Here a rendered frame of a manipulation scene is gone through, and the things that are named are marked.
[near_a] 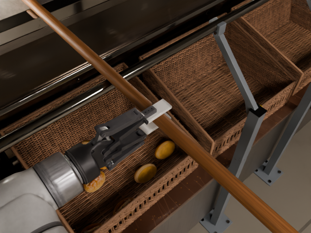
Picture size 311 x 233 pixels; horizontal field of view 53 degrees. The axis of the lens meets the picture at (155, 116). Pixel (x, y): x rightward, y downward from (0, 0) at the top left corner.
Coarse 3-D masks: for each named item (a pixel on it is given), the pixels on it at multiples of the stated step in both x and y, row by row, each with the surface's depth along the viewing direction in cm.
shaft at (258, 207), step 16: (32, 0) 94; (48, 16) 89; (64, 32) 84; (80, 48) 80; (96, 64) 77; (112, 80) 73; (128, 96) 70; (144, 96) 70; (160, 128) 65; (176, 128) 63; (192, 144) 61; (208, 160) 59; (224, 176) 57; (240, 192) 55; (256, 208) 53; (272, 224) 51; (288, 224) 51
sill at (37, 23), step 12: (60, 0) 100; (72, 0) 100; (84, 0) 102; (96, 0) 105; (24, 12) 96; (60, 12) 98; (72, 12) 101; (0, 24) 92; (12, 24) 92; (24, 24) 93; (36, 24) 95; (0, 36) 90; (12, 36) 93
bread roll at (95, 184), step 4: (100, 172) 122; (100, 176) 121; (104, 176) 123; (92, 180) 119; (96, 180) 119; (100, 180) 120; (104, 180) 122; (84, 184) 120; (88, 184) 118; (92, 184) 118; (96, 184) 119; (100, 184) 121; (84, 188) 120; (88, 188) 119; (92, 188) 119; (96, 188) 120
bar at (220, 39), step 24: (264, 0) 103; (216, 24) 93; (168, 48) 86; (120, 72) 80; (240, 72) 99; (96, 96) 76; (48, 120) 70; (0, 144) 66; (240, 144) 114; (240, 168) 126; (264, 168) 195; (216, 216) 164
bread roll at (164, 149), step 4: (160, 144) 129; (164, 144) 128; (168, 144) 129; (172, 144) 130; (156, 148) 129; (160, 148) 127; (164, 148) 128; (168, 148) 129; (172, 148) 130; (156, 152) 127; (160, 152) 127; (164, 152) 128; (168, 152) 129; (172, 152) 130; (156, 156) 128; (160, 156) 127; (164, 156) 128; (168, 156) 130
